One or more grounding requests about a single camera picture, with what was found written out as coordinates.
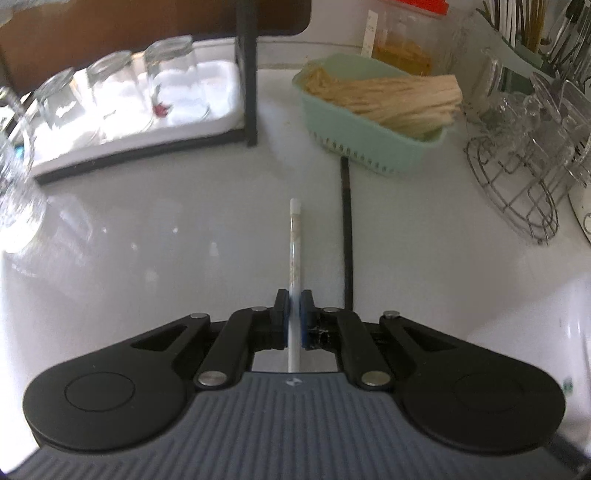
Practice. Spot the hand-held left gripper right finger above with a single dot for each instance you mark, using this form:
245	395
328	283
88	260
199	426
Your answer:
302	318

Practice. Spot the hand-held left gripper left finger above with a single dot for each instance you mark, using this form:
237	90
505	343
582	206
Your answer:
286	318

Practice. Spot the white chopstick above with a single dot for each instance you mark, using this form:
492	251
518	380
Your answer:
295	240

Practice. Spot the white mug green print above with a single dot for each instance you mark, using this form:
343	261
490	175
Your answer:
531	332

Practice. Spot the row of hanging utensils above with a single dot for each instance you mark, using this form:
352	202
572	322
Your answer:
572	37

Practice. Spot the silver metal spoon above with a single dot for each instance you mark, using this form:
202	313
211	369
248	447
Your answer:
347	230

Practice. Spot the green plastic basket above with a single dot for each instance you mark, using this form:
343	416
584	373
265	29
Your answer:
351	138

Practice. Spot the white drip tray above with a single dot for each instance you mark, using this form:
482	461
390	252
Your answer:
217	92

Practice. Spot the bundle of bamboo skewers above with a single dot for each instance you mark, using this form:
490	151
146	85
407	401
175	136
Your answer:
406	101

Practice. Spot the black metal rack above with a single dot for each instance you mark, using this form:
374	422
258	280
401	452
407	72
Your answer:
247	69

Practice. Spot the small clear glass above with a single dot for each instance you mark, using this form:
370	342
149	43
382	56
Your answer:
60	106
115	92
175	74

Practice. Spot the red-lid plastic jar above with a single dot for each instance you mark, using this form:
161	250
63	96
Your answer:
406	50

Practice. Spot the tall textured glass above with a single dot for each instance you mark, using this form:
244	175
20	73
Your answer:
18	184

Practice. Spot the white electric pot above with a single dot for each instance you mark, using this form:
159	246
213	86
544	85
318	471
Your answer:
582	207

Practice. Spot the brown wooden cutting board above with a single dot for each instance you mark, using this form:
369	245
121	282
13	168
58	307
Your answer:
138	23

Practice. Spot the green utensil holder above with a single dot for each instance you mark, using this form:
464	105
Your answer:
521	60

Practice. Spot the bunch of upright chopsticks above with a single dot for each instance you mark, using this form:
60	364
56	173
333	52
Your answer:
512	23

